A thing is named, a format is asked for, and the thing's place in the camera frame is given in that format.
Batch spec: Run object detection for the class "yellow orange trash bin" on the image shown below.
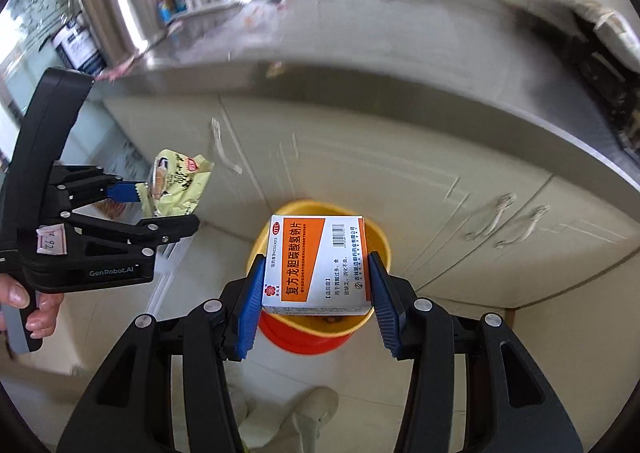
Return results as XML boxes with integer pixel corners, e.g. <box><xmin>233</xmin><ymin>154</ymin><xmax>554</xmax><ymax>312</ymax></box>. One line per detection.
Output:
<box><xmin>246</xmin><ymin>200</ymin><xmax>391</xmax><ymax>356</ymax></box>

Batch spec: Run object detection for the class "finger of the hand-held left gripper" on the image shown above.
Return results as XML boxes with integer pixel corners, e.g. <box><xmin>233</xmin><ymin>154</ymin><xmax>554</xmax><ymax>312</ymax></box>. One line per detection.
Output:
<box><xmin>50</xmin><ymin>164</ymin><xmax>152</xmax><ymax>214</ymax></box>
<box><xmin>44</xmin><ymin>210</ymin><xmax>202</xmax><ymax>264</ymax></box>

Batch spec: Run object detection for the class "beige kitchen cabinet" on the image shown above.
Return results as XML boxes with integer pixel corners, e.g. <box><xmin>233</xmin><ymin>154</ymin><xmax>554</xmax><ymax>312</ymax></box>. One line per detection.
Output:
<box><xmin>102</xmin><ymin>93</ymin><xmax>640</xmax><ymax>314</ymax></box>

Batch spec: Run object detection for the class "person's beige trouser leg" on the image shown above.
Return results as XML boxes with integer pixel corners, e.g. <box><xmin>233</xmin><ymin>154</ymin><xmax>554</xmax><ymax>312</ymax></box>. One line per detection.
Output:
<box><xmin>240</xmin><ymin>385</ymin><xmax>341</xmax><ymax>453</ymax></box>

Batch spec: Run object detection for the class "black box white label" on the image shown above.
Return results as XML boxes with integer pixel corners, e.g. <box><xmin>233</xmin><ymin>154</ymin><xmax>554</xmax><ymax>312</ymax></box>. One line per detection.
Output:
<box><xmin>50</xmin><ymin>20</ymin><xmax>107</xmax><ymax>75</ymax></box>

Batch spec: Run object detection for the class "black stove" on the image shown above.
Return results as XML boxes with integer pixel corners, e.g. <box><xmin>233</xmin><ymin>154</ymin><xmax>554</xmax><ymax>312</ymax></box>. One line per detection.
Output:
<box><xmin>550</xmin><ymin>0</ymin><xmax>640</xmax><ymax>154</ymax></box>

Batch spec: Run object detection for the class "pink doily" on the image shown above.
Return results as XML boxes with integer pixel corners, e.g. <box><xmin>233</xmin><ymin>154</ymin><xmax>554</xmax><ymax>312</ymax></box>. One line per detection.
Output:
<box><xmin>95</xmin><ymin>56</ymin><xmax>138</xmax><ymax>81</ymax></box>

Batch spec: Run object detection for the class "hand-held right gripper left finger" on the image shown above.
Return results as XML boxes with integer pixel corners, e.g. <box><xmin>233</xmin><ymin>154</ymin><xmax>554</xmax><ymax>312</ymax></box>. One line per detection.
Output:
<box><xmin>55</xmin><ymin>253</ymin><xmax>268</xmax><ymax>453</ymax></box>

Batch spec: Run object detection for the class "yellow snack wrapper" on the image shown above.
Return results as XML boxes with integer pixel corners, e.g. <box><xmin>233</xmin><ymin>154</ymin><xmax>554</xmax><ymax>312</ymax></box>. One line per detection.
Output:
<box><xmin>139</xmin><ymin>149</ymin><xmax>216</xmax><ymax>220</ymax></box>

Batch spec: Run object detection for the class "metal cabinet handle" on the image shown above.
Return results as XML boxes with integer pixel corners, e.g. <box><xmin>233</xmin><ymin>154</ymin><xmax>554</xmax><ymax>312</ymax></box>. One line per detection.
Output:
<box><xmin>211</xmin><ymin>118</ymin><xmax>243</xmax><ymax>174</ymax></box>
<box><xmin>465</xmin><ymin>193</ymin><xmax>518</xmax><ymax>241</ymax></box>
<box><xmin>507</xmin><ymin>206</ymin><xmax>551</xmax><ymax>246</ymax></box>

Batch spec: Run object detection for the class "person's left hand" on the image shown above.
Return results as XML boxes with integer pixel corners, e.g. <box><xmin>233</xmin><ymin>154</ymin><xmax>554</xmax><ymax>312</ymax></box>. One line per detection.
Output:
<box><xmin>0</xmin><ymin>274</ymin><xmax>65</xmax><ymax>340</ymax></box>

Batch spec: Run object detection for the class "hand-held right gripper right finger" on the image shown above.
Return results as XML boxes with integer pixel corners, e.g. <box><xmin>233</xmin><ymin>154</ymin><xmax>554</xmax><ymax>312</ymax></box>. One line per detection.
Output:
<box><xmin>367</xmin><ymin>253</ymin><xmax>586</xmax><ymax>453</ymax></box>

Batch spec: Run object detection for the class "white rag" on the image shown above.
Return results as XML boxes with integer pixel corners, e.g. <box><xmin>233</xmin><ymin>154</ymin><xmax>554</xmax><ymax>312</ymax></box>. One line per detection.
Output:
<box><xmin>550</xmin><ymin>0</ymin><xmax>640</xmax><ymax>66</ymax></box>

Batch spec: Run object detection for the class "white orange medicine box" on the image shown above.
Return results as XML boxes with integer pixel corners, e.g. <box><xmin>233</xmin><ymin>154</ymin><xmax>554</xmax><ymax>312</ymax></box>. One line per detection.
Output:
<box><xmin>261</xmin><ymin>214</ymin><xmax>375</xmax><ymax>316</ymax></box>

